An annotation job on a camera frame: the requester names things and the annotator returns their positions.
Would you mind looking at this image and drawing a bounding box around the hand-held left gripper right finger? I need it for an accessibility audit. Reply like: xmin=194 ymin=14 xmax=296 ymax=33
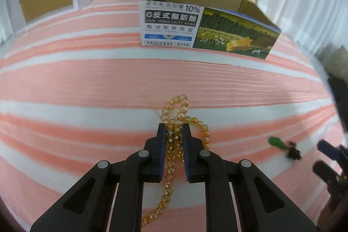
xmin=182 ymin=123 xmax=317 ymax=232

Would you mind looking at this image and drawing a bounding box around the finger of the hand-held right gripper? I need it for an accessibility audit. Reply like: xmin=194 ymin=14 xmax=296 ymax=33
xmin=318 ymin=139 xmax=341 ymax=160
xmin=313 ymin=161 xmax=340 ymax=190

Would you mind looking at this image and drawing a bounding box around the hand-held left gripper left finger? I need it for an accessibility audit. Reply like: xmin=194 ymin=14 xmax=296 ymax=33
xmin=30 ymin=123 xmax=167 ymax=232

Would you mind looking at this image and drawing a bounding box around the yellow bead necklace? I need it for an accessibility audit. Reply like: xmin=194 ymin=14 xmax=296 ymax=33
xmin=141 ymin=95 xmax=211 ymax=227

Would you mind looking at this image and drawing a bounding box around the green pendant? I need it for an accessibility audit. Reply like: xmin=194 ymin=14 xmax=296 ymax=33
xmin=269 ymin=137 xmax=302 ymax=160

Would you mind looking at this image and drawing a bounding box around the printed cardboard box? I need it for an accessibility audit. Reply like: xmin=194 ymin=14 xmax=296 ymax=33
xmin=139 ymin=0 xmax=282 ymax=60

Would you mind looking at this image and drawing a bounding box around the pink striped blanket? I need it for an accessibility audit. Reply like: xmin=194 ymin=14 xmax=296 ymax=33
xmin=0 ymin=0 xmax=343 ymax=232

